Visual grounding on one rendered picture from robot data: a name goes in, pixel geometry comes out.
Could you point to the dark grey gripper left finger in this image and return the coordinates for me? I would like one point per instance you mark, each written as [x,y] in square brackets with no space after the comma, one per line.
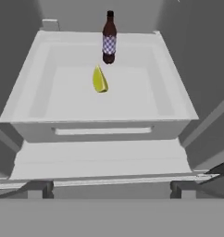
[39,189]

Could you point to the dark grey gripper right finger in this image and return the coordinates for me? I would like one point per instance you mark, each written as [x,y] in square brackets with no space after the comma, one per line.
[184,189]

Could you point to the white fridge shelf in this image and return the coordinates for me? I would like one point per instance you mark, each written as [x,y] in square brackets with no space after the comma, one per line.
[101,160]

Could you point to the white fridge drawer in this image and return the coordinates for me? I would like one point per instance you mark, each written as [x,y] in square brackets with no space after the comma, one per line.
[98,102]

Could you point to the yellow lemon wedge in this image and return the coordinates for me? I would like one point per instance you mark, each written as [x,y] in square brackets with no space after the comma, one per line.
[100,81]

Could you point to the brown bottle with checked label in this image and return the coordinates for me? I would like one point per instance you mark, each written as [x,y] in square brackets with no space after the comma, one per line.
[109,38]

